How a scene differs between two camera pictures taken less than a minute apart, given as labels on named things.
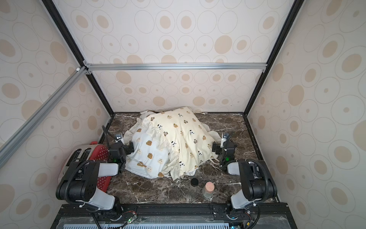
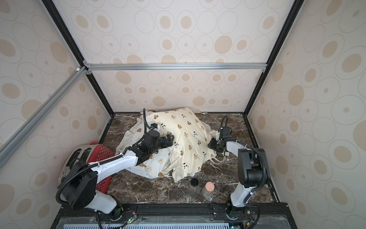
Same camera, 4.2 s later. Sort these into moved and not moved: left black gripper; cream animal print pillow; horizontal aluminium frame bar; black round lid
Moved: left black gripper
Not moved: black round lid; cream animal print pillow; horizontal aluminium frame bar
